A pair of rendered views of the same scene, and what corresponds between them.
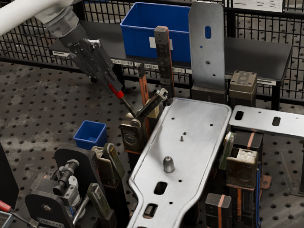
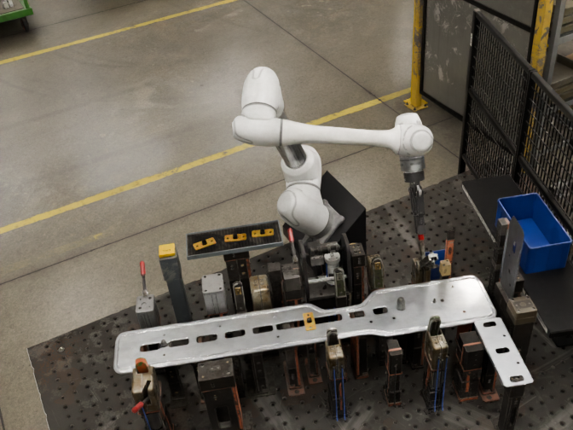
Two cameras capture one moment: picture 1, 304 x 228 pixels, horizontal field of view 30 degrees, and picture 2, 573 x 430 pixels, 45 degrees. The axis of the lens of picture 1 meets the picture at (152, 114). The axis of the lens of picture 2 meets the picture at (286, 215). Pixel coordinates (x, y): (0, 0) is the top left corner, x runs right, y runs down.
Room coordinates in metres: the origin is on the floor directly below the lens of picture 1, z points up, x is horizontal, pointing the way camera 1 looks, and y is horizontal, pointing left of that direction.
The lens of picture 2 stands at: (-0.02, -1.33, 2.86)
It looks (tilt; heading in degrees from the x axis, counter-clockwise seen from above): 39 degrees down; 60
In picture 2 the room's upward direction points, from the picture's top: 6 degrees counter-clockwise
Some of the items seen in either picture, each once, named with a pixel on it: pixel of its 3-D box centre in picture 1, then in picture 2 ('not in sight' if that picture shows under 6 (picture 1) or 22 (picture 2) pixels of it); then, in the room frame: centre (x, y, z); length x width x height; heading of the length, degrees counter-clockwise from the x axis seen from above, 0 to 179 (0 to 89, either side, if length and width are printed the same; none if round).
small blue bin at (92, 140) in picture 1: (92, 139); (436, 265); (1.62, 0.24, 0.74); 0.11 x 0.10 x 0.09; 155
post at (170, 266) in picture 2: not in sight; (177, 293); (0.56, 0.63, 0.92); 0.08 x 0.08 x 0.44; 65
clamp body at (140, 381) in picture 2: not in sight; (153, 410); (0.25, 0.20, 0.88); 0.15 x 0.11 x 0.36; 65
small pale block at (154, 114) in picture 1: (157, 142); (442, 296); (1.40, 0.00, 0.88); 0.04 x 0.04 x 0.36; 65
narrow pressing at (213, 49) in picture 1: (206, 48); (511, 258); (1.51, -0.21, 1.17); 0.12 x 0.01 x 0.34; 65
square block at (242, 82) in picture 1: (243, 118); (516, 338); (1.47, -0.32, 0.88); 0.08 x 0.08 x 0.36; 65
